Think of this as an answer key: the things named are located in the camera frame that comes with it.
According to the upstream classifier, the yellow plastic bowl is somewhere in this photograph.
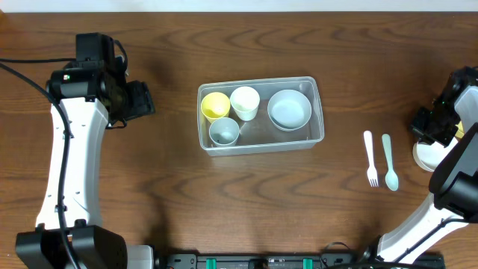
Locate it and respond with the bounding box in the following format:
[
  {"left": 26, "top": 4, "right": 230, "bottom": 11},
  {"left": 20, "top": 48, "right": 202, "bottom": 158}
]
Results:
[{"left": 455, "top": 122, "right": 465, "bottom": 139}]

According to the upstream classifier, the cream plastic bowl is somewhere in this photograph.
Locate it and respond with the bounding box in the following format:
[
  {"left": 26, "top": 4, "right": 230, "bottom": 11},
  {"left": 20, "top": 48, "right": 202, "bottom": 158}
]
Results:
[{"left": 412, "top": 138, "right": 458, "bottom": 172}]

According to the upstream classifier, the white plastic fork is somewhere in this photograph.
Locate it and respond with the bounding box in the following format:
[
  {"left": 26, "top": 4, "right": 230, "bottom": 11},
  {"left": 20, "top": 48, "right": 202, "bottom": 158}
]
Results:
[{"left": 363, "top": 130, "right": 379, "bottom": 188}]

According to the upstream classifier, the yellow plastic cup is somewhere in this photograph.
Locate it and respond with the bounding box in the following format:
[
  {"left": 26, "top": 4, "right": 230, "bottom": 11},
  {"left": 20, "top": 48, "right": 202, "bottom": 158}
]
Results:
[{"left": 200, "top": 92, "right": 231, "bottom": 123}]

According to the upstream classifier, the grey plastic cup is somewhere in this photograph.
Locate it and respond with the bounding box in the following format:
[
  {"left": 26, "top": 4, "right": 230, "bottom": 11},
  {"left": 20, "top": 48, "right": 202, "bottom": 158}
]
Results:
[{"left": 209, "top": 117, "right": 240, "bottom": 146}]

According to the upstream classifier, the cream plastic cup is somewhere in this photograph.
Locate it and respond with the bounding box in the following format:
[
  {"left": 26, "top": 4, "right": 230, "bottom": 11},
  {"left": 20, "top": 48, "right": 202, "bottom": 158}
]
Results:
[{"left": 230, "top": 86, "right": 261, "bottom": 121}]

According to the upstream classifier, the grey plastic bowl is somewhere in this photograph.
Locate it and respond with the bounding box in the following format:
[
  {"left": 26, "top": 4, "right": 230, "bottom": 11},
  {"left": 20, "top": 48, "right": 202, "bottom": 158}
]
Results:
[{"left": 267, "top": 90, "right": 312, "bottom": 132}]

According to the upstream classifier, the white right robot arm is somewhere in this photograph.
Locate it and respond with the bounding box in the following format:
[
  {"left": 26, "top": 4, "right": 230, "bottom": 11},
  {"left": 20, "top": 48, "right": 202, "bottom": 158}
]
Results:
[{"left": 365, "top": 67, "right": 477, "bottom": 268}]

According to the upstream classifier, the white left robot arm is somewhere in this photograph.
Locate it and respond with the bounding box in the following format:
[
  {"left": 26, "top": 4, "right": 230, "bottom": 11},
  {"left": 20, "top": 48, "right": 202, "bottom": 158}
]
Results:
[{"left": 16, "top": 33, "right": 155, "bottom": 268}]

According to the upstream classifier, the clear plastic container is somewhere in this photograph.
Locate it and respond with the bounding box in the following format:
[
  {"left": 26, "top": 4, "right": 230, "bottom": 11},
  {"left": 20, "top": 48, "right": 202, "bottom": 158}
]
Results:
[{"left": 197, "top": 76, "right": 325, "bottom": 156}]

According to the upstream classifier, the mint green plastic spoon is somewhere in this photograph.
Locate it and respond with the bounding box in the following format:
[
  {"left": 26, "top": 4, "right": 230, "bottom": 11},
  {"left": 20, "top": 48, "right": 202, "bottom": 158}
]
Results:
[{"left": 382, "top": 134, "right": 399, "bottom": 191}]

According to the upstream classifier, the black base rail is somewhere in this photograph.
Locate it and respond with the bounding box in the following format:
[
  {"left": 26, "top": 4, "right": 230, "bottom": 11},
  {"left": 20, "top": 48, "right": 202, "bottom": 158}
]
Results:
[{"left": 152, "top": 251, "right": 446, "bottom": 269}]

